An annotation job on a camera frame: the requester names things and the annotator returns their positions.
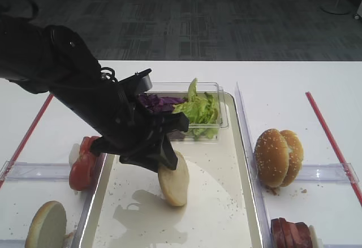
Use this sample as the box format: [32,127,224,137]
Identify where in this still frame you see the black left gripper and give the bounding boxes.
[90,86,178,173]

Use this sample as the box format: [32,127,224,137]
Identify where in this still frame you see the sesame bun top back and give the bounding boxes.
[281,130,304,187]

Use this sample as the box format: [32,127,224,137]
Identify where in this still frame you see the green lettuce leaves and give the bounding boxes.
[170,78,219,140]

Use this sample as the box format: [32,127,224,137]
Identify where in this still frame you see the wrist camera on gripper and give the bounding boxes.
[117,69,152,96]

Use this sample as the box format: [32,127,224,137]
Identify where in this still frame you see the sesame bun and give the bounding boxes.
[281,130,304,187]
[254,129,289,188]

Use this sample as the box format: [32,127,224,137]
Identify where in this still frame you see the meat patty slice front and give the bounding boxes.
[271,219,287,248]

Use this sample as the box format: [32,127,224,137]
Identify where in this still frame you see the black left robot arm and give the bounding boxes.
[1,15,189,172]

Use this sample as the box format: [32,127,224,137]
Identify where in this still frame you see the white pusher block meat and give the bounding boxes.
[308,225,324,248]

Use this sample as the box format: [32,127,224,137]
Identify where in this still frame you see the meat patty slice back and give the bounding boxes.
[287,222,313,248]

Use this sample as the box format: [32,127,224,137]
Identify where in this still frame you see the meat patty slice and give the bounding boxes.
[271,219,287,248]
[287,222,313,248]

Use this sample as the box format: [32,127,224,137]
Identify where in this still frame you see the tomato slice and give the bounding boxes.
[68,153,98,191]
[79,136,99,159]

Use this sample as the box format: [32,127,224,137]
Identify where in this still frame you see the clear pusher track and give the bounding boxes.
[1,161,70,181]
[294,163,359,184]

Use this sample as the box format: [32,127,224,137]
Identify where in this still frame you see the metal baking tray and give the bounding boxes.
[72,93,263,247]

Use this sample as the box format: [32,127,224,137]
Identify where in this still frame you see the sesame bun top front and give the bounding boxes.
[254,129,289,188]

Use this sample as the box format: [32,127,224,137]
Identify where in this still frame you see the purple lettuce leaves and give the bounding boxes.
[137,93,189,139]

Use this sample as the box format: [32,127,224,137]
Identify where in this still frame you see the tomato slice inner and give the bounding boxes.
[68,153,98,191]

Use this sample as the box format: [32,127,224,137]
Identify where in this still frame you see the bun bottom slice remaining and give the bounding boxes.
[24,200,67,248]

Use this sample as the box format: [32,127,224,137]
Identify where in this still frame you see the red plastic strip right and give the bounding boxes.
[305,92,361,204]

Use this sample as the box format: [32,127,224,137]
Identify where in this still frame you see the clear divider rail right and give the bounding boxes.
[235,83,273,247]

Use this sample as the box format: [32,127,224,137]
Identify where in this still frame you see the tomato slice outer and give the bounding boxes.
[79,136,99,159]

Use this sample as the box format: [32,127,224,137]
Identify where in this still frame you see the red plastic strip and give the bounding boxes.
[305,92,361,204]
[0,93,53,187]

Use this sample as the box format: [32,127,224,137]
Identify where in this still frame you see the white stand base background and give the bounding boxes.
[320,0,350,16]

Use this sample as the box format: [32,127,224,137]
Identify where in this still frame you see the clear salad container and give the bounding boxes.
[138,79,228,141]

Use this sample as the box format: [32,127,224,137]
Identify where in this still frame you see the clear pusher track right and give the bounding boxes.
[294,163,359,184]

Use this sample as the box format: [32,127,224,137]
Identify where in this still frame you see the white pusher block tomato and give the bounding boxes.
[68,143,80,167]

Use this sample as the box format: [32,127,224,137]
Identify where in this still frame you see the clear pusher track upper left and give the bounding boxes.
[1,161,70,181]

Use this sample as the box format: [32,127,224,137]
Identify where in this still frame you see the red plastic strip left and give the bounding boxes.
[0,93,53,187]

